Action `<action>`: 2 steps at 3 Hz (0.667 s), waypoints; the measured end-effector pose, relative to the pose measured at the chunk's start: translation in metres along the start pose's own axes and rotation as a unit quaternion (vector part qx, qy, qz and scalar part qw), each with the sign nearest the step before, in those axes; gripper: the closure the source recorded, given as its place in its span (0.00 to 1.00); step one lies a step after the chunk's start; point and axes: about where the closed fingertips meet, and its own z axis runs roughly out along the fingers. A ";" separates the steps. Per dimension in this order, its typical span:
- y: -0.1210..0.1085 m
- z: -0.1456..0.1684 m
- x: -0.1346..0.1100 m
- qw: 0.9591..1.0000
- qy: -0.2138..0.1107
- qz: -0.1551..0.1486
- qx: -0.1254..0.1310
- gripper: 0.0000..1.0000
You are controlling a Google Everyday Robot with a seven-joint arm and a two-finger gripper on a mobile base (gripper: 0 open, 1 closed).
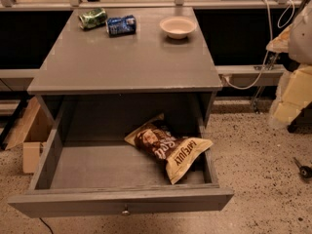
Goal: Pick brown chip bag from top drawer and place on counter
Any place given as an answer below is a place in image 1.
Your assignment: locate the brown chip bag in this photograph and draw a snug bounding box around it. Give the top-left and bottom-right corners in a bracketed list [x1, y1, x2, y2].
[125, 113, 213, 184]

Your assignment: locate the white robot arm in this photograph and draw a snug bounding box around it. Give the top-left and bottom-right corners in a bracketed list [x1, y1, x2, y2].
[289, 1, 312, 64]

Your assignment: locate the grey cabinet counter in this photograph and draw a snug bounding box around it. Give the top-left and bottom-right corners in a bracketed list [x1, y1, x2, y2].
[28, 7, 221, 120]

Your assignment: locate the metal drawer knob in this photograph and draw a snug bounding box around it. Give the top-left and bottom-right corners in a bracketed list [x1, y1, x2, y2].
[121, 204, 131, 216]

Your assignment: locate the open grey top drawer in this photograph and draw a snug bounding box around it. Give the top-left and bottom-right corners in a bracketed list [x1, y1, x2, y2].
[8, 94, 234, 217]

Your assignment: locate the white bowl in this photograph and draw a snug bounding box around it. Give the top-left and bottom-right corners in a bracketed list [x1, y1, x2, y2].
[160, 17, 197, 40]

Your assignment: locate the blue soda can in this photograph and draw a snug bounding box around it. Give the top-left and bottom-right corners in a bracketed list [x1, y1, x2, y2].
[106, 15, 137, 36]

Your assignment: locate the green soda can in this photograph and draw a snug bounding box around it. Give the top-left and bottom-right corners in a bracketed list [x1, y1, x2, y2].
[78, 8, 107, 30]

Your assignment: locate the cardboard box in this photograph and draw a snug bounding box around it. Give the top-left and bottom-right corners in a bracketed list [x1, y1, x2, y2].
[6, 97, 52, 174]

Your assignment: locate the yellow foam padding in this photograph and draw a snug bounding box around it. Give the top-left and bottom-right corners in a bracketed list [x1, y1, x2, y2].
[268, 64, 312, 129]

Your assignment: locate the black caster wheel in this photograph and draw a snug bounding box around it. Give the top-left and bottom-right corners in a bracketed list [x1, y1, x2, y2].
[293, 158, 312, 178]

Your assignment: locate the black floor cable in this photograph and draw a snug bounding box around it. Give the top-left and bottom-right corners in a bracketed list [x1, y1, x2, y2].
[39, 217, 55, 234]

